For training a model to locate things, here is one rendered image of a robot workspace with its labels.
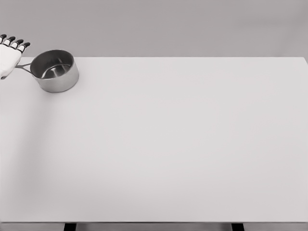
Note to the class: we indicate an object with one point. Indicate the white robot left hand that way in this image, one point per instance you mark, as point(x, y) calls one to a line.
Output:
point(8, 59)

